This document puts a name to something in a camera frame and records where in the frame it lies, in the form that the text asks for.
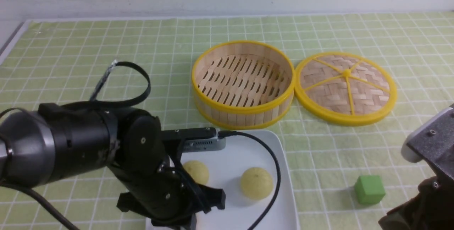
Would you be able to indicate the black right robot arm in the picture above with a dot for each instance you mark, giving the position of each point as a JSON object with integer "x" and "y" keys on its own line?
{"x": 431, "y": 209}

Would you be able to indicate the yellow steamed bun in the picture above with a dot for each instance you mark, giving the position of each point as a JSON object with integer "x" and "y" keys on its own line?
{"x": 198, "y": 171}
{"x": 256, "y": 183}

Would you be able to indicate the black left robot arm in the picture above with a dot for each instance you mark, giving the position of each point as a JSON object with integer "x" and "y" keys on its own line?
{"x": 54, "y": 143}

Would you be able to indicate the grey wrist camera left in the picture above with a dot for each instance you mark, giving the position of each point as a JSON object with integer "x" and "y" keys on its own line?
{"x": 193, "y": 140}

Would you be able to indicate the green checked tablecloth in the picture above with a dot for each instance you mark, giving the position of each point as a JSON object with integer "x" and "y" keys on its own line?
{"x": 63, "y": 61}

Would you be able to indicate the green cube block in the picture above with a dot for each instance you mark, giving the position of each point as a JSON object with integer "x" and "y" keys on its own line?
{"x": 369, "y": 189}

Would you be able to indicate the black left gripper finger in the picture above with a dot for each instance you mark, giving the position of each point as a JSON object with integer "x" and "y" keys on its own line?
{"x": 212, "y": 197}
{"x": 188, "y": 222}

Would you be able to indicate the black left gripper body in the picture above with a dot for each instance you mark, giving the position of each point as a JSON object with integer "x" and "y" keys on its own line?
{"x": 159, "y": 188}

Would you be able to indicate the woven bamboo steamer lid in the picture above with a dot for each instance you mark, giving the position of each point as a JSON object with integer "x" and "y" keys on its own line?
{"x": 344, "y": 88}

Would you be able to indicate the bamboo steamer basket yellow rim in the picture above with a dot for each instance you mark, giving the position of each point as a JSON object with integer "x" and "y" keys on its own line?
{"x": 241, "y": 85}

